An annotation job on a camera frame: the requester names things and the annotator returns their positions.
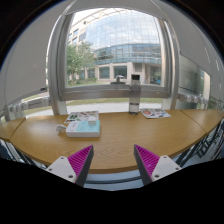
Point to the black chair at right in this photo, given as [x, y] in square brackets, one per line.
[204, 149]

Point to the grey window frame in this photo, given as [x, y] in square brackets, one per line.
[93, 53]

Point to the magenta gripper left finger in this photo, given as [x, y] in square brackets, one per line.
[74, 168]

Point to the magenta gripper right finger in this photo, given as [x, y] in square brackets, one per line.
[153, 167]

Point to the colourful sticker sheet right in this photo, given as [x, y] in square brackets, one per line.
[154, 113]

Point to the clear water bottle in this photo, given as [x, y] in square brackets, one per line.
[134, 94]

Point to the white power strip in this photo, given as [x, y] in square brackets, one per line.
[83, 129]

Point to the colourful sticker sheet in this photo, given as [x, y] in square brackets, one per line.
[81, 116]
[154, 113]

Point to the white charger plug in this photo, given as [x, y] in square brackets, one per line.
[92, 120]

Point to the colourful sticker sheet left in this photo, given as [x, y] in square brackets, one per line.
[81, 116]

